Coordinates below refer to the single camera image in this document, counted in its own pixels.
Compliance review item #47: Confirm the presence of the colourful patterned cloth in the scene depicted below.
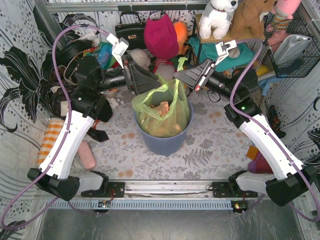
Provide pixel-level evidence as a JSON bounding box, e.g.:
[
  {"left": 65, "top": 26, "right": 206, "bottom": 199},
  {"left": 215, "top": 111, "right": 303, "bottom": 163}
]
[{"left": 83, "top": 42, "right": 116, "bottom": 70}]

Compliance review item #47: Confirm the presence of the purple orange sock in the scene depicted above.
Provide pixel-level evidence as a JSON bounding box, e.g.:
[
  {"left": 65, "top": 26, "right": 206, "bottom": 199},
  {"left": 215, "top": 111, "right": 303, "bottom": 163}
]
[{"left": 246, "top": 145, "right": 273, "bottom": 174}]

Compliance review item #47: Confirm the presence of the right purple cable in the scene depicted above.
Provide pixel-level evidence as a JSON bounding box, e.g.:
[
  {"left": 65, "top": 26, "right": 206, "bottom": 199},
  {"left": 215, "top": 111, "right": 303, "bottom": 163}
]
[{"left": 228, "top": 38, "right": 320, "bottom": 223}]

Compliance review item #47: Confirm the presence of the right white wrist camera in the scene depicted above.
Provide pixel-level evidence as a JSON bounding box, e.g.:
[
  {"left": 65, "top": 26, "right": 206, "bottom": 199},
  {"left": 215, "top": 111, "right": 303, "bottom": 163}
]
[{"left": 215, "top": 40, "right": 237, "bottom": 66}]

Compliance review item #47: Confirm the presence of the teal folded cloth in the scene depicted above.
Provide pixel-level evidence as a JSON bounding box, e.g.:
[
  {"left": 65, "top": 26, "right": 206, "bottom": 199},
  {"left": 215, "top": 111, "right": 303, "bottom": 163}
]
[{"left": 198, "top": 43, "right": 255, "bottom": 72}]

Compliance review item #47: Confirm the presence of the crumpled brown paper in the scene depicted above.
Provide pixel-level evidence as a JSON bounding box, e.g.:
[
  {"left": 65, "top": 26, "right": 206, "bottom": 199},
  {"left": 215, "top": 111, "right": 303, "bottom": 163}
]
[{"left": 149, "top": 101, "right": 170, "bottom": 117}]

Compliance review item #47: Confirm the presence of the black orange tool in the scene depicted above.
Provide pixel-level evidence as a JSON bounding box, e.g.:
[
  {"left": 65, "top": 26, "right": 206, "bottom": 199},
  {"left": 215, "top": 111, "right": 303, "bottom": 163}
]
[{"left": 268, "top": 105, "right": 286, "bottom": 139}]

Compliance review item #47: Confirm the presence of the pink white plush doll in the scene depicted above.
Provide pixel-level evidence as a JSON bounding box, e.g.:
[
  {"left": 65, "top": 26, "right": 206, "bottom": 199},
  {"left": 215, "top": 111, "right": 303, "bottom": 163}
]
[{"left": 153, "top": 58, "right": 176, "bottom": 81}]

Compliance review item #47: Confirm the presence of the orange plush toy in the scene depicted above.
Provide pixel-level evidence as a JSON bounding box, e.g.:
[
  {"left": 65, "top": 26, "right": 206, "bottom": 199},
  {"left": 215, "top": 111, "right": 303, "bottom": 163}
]
[{"left": 173, "top": 21, "right": 188, "bottom": 55}]

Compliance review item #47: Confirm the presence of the black cloth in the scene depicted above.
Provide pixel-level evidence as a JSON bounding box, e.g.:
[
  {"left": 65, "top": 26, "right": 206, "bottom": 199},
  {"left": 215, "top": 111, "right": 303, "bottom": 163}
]
[{"left": 93, "top": 99, "right": 113, "bottom": 123}]

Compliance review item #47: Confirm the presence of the green plastic trash bag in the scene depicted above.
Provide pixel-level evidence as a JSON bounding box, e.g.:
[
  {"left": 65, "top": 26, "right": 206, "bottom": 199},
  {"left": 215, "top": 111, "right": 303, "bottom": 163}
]
[{"left": 131, "top": 57, "right": 191, "bottom": 138}]

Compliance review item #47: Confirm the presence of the black wire basket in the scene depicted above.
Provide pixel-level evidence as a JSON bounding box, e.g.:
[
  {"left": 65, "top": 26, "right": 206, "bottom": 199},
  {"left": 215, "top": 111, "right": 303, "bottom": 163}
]
[{"left": 264, "top": 12, "right": 320, "bottom": 78}]

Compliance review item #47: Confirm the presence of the yellow plush toy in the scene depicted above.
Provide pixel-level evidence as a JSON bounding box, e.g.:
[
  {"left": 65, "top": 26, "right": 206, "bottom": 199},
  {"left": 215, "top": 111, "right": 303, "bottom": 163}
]
[{"left": 255, "top": 64, "right": 270, "bottom": 77}]

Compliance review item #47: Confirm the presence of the purple cable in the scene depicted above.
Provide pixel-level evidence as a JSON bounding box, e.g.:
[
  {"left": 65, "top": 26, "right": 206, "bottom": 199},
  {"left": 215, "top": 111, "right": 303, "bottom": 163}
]
[
  {"left": 228, "top": 38, "right": 320, "bottom": 223},
  {"left": 0, "top": 24, "right": 113, "bottom": 231}
]

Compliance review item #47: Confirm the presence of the brown teddy bear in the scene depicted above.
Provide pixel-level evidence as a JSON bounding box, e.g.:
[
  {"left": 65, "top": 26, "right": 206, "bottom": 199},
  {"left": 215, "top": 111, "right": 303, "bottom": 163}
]
[{"left": 230, "top": 0, "right": 278, "bottom": 41}]

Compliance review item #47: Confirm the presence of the pink cylindrical pouch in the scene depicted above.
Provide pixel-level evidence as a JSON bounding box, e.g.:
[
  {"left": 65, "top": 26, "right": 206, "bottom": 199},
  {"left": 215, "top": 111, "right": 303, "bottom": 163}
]
[{"left": 77, "top": 141, "right": 97, "bottom": 170}]

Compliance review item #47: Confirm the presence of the blue trash bin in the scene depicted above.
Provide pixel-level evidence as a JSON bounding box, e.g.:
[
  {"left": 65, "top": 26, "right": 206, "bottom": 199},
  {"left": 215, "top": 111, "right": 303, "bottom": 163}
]
[{"left": 133, "top": 100, "right": 194, "bottom": 157}]

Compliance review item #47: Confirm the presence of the black leather handbag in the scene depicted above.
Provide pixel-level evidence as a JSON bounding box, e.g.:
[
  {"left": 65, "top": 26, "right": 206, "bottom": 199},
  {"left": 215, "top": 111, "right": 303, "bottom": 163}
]
[{"left": 115, "top": 11, "right": 147, "bottom": 51}]

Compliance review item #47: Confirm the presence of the pink plush toy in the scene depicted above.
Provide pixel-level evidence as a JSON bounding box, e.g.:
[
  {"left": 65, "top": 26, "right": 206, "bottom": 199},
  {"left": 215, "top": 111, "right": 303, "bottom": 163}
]
[{"left": 267, "top": 0, "right": 301, "bottom": 31}]

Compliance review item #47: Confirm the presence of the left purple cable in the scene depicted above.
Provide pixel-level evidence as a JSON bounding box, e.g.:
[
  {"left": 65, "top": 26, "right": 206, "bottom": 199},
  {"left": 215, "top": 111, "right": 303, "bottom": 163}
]
[{"left": 0, "top": 24, "right": 113, "bottom": 231}]

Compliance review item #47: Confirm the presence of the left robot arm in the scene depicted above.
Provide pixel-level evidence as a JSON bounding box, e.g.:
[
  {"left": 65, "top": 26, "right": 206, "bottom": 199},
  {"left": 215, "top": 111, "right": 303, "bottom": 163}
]
[{"left": 27, "top": 54, "right": 160, "bottom": 201}]

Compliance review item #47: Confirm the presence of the orange checkered towel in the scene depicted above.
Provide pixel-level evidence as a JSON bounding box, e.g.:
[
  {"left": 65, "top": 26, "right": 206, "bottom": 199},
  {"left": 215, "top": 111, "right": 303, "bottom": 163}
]
[{"left": 37, "top": 117, "right": 64, "bottom": 166}]

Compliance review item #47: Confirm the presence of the magenta fabric bag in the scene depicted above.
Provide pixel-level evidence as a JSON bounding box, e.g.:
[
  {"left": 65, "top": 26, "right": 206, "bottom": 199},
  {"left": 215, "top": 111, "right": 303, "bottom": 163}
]
[{"left": 144, "top": 13, "right": 179, "bottom": 60}]

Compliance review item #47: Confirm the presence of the wooden metal shelf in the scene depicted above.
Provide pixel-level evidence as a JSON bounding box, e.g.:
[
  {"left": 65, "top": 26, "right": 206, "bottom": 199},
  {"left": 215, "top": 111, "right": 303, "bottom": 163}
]
[{"left": 191, "top": 14, "right": 264, "bottom": 65}]

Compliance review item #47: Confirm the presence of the cream plush lamb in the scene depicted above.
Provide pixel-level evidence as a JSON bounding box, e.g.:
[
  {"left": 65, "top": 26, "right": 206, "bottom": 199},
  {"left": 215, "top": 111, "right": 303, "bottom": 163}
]
[{"left": 129, "top": 48, "right": 151, "bottom": 71}]

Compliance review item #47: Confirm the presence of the black round hat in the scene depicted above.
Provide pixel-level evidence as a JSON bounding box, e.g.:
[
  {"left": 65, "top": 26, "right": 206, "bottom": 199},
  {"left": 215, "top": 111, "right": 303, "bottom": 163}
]
[{"left": 55, "top": 39, "right": 93, "bottom": 66}]

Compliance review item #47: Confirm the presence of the white plush dog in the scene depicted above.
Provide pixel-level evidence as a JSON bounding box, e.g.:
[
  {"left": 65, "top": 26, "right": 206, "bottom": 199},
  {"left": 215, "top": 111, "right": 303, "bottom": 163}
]
[{"left": 198, "top": 0, "right": 239, "bottom": 40}]

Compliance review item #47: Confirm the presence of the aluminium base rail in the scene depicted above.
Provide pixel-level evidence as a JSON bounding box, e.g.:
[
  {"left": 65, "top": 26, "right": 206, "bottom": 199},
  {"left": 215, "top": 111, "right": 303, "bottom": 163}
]
[{"left": 50, "top": 180, "right": 262, "bottom": 212}]

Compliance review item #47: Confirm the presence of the silver foil bag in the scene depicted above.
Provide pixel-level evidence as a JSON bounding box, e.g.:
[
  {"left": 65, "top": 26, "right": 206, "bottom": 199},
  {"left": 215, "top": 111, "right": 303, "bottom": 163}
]
[{"left": 273, "top": 34, "right": 312, "bottom": 65}]

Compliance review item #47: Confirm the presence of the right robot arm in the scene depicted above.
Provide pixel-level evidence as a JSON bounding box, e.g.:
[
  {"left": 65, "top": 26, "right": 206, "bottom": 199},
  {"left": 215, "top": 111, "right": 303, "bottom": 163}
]
[{"left": 173, "top": 59, "right": 317, "bottom": 206}]

